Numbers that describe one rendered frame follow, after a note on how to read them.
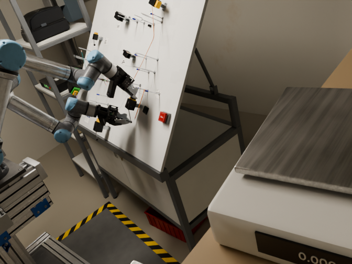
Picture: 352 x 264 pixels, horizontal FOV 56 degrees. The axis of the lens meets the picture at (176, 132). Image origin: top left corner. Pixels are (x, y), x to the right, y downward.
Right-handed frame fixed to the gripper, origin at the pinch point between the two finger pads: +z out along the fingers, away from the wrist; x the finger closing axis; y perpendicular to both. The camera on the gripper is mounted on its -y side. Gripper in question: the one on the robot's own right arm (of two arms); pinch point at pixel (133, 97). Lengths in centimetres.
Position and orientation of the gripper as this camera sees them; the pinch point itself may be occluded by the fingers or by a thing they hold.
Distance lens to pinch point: 189.7
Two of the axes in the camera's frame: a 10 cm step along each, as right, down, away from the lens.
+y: 6.3, -7.7, 0.5
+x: -5.7, -4.2, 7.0
